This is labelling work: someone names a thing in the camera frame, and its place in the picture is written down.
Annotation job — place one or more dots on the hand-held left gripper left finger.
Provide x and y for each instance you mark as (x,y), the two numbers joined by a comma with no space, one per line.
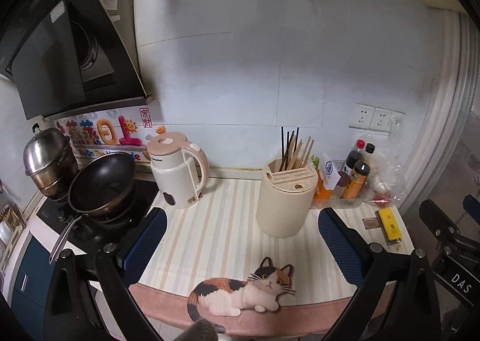
(144,247)

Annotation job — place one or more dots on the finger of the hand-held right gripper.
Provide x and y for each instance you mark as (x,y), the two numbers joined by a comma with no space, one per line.
(472,206)
(435,217)

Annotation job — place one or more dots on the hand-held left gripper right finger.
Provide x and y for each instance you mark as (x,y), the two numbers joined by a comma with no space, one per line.
(339,247)

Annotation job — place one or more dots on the beige ribbed chopstick holder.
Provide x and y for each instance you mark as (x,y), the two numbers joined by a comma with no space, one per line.
(285,206)

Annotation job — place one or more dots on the light wooden chopstick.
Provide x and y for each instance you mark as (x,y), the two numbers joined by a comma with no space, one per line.
(299,153)
(309,151)
(305,149)

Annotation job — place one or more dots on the brown wooden chopstick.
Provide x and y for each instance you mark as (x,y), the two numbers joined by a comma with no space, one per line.
(297,149)

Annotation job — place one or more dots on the dark chopstick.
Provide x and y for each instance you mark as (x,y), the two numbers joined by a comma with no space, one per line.
(295,142)
(287,148)
(282,146)
(291,146)

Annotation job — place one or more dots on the small brown card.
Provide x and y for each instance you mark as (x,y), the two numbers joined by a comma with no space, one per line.
(370,223)

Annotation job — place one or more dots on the clear plastic organizer tray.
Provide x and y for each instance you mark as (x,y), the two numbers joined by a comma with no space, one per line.
(337,203)

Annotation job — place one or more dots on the black induction cooktop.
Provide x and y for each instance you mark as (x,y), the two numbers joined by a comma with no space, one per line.
(142,194)

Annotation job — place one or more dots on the clear plastic bag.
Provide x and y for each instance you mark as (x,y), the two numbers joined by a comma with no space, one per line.
(386,179)

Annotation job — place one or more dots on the soy sauce bottle orange label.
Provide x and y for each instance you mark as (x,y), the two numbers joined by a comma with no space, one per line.
(354,185)

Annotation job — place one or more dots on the jar with brown lid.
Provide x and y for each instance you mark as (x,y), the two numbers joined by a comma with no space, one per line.
(343,179)

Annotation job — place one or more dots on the striped cat print tablecloth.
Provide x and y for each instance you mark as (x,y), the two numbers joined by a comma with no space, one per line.
(217,236)

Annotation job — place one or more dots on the cream and pink electric kettle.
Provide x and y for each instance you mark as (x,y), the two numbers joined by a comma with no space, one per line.
(172,176)

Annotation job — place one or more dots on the black frying pan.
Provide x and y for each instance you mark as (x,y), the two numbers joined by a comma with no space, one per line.
(101,183)

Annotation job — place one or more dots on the white and orange packet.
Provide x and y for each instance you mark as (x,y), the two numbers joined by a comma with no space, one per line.
(330,170)

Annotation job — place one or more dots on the green packet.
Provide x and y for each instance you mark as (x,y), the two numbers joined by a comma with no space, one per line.
(317,163)

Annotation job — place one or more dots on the dark bottle red cap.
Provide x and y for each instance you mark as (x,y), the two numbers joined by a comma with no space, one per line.
(353,161)

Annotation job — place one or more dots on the blue cabinet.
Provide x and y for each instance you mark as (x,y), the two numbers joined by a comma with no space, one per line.
(33,269)

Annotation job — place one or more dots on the steel pot with lid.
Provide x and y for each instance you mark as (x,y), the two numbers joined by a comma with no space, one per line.
(47,153)

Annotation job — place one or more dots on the black range hood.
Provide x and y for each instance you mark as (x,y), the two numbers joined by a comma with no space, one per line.
(56,45)

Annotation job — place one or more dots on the white wall socket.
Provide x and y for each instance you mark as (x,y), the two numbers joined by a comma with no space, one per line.
(381,119)
(397,121)
(362,116)

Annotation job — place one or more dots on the colourful wall sticker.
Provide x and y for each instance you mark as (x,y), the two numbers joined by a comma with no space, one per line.
(108,134)

